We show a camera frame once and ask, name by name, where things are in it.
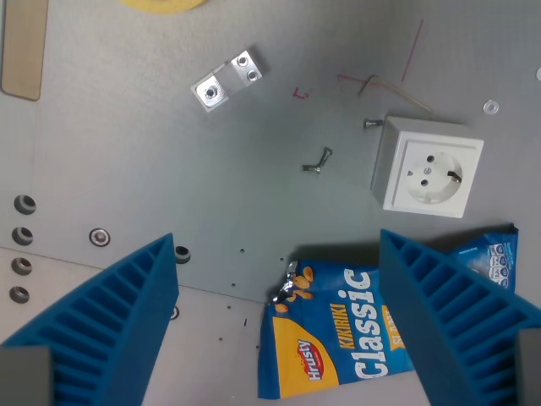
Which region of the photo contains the white electrical wall socket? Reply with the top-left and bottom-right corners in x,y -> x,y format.
369,115 -> 485,219

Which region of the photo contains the wooden board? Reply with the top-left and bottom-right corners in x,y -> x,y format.
0,0 -> 49,102

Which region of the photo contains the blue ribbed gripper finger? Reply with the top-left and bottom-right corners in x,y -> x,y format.
379,228 -> 541,406
0,232 -> 180,406

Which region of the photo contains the blue Hrusty Classic snack bag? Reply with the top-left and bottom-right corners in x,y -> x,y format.
257,223 -> 520,401

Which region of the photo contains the yellow round object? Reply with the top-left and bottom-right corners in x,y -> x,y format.
118,0 -> 207,15

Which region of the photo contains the countersunk bolt in plate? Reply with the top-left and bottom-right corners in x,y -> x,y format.
88,228 -> 112,248

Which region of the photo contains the metal allen key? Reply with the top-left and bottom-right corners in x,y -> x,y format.
358,74 -> 434,114

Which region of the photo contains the aluminium bracket with holes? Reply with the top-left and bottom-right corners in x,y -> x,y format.
190,47 -> 269,113

